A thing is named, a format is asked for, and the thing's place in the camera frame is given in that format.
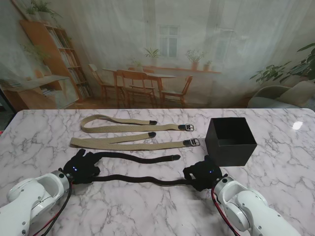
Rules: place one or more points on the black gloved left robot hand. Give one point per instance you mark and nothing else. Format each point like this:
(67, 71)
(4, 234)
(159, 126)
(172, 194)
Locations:
(78, 169)

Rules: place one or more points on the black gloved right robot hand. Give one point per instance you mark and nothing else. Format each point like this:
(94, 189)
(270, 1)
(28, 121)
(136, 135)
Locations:
(206, 174)

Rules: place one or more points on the black woven belt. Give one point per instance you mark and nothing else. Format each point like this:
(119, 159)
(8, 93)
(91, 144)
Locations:
(137, 179)

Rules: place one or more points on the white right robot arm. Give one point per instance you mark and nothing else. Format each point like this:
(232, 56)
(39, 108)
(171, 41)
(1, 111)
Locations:
(248, 209)

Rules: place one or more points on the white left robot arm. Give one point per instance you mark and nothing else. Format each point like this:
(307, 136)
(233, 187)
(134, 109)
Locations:
(32, 194)

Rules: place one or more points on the black square storage box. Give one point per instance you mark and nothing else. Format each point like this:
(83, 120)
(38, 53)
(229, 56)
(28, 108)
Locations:
(231, 155)

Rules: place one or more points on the beige woven belt folded flat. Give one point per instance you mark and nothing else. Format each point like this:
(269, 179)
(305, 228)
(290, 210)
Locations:
(147, 146)

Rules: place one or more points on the beige woven belt looped end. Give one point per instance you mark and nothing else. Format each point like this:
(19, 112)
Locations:
(147, 128)

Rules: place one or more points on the printed room scene backdrop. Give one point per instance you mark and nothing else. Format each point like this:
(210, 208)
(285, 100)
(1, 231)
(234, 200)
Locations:
(157, 37)

